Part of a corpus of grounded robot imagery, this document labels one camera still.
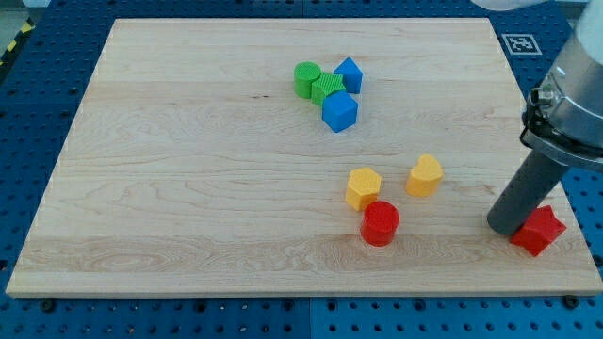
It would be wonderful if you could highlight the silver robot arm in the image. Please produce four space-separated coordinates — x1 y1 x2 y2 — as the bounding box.
520 0 602 173

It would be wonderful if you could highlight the green star block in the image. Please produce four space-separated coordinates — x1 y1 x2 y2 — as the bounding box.
311 73 346 106

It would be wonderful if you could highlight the yellow heart block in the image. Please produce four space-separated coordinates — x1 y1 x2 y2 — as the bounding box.
405 153 444 197

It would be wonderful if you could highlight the red star block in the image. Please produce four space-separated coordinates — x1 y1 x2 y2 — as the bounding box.
510 205 566 257

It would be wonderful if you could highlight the yellow hexagon block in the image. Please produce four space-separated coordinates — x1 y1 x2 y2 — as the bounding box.
345 168 382 211

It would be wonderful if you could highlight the blue cube block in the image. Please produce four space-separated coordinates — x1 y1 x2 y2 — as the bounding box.
322 91 358 133

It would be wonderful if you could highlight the red cylinder block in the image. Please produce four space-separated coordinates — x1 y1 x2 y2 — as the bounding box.
360 201 400 247

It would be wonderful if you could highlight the light wooden board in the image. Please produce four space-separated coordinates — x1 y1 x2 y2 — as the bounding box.
7 18 602 298

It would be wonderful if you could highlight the green cylinder block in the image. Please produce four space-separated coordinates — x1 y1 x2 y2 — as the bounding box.
294 61 321 99

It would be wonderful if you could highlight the blue triangle block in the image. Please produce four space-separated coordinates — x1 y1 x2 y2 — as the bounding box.
334 57 364 94

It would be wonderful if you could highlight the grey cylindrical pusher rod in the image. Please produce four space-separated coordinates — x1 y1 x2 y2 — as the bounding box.
486 150 568 235

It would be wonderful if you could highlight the white fiducial marker tag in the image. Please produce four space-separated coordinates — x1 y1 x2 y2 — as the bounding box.
502 33 542 56

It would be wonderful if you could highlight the yellow black hazard tape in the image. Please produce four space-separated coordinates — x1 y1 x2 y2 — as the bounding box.
1 17 36 69

